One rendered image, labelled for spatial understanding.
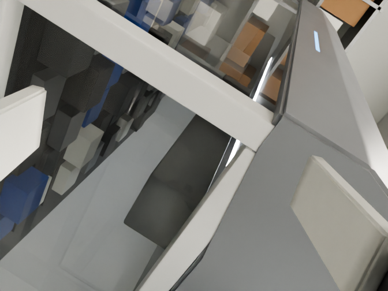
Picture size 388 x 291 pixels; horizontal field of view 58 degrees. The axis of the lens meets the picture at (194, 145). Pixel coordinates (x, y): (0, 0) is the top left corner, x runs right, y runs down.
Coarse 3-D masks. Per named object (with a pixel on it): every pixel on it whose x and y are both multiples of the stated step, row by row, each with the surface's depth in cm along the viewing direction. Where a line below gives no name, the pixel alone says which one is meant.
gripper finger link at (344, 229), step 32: (320, 160) 17; (320, 192) 15; (352, 192) 14; (320, 224) 15; (352, 224) 13; (384, 224) 12; (320, 256) 14; (352, 256) 12; (384, 256) 11; (352, 288) 12
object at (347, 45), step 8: (320, 0) 292; (368, 0) 283; (376, 0) 301; (384, 0) 281; (368, 8) 311; (376, 8) 284; (368, 16) 294; (360, 24) 303; (368, 24) 290; (352, 32) 313; (360, 32) 294; (344, 40) 324; (352, 40) 298; (344, 48) 306
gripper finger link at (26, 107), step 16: (16, 96) 14; (32, 96) 15; (0, 112) 12; (16, 112) 13; (32, 112) 15; (0, 128) 12; (16, 128) 13; (32, 128) 15; (0, 144) 12; (16, 144) 14; (32, 144) 16; (0, 160) 13; (16, 160) 14; (0, 176) 13
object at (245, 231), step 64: (0, 0) 50; (64, 0) 47; (0, 64) 56; (128, 64) 48; (192, 64) 49; (320, 64) 80; (256, 128) 47; (320, 128) 47; (256, 192) 52; (384, 192) 46; (192, 256) 61; (256, 256) 57
